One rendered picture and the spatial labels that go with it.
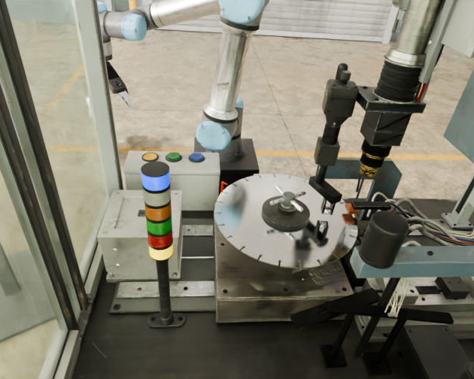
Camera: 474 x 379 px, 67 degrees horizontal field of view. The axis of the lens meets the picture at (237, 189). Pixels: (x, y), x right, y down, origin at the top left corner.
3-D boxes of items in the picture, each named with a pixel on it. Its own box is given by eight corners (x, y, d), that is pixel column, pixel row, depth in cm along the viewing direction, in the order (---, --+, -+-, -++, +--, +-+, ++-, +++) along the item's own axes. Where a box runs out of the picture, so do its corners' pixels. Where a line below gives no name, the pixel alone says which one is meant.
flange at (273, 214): (252, 214, 83) (253, 206, 81) (277, 192, 90) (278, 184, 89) (294, 236, 78) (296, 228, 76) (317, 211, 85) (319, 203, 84)
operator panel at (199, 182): (128, 210, 112) (122, 169, 103) (133, 189, 121) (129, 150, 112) (218, 210, 115) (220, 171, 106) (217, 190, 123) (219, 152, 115)
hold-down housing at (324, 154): (312, 167, 78) (333, 74, 66) (310, 156, 81) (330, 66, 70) (337, 170, 78) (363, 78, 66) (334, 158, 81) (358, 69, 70)
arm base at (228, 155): (205, 142, 150) (206, 120, 144) (241, 143, 151) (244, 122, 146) (206, 162, 138) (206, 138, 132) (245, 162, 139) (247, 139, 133)
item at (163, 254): (147, 261, 67) (147, 250, 65) (150, 244, 70) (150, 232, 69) (172, 261, 67) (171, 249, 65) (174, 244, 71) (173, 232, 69)
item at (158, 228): (145, 235, 63) (144, 222, 61) (148, 219, 67) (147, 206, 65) (171, 235, 63) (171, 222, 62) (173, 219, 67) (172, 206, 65)
